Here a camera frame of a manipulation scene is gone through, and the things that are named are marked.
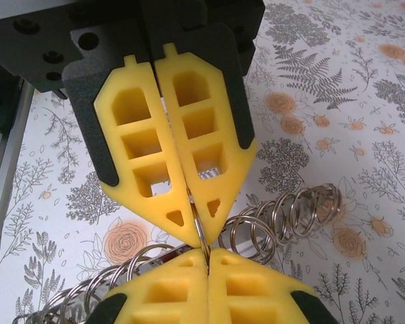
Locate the long aluminium mounting rail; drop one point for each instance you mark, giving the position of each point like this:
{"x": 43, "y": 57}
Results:
{"x": 6, "y": 168}

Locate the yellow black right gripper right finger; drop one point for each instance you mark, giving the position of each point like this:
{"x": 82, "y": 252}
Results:
{"x": 256, "y": 297}

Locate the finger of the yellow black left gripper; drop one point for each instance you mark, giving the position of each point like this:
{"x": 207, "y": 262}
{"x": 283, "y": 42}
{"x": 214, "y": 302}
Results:
{"x": 233, "y": 101}
{"x": 87, "y": 118}

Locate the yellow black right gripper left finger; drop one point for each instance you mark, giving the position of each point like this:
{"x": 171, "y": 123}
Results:
{"x": 162, "y": 297}

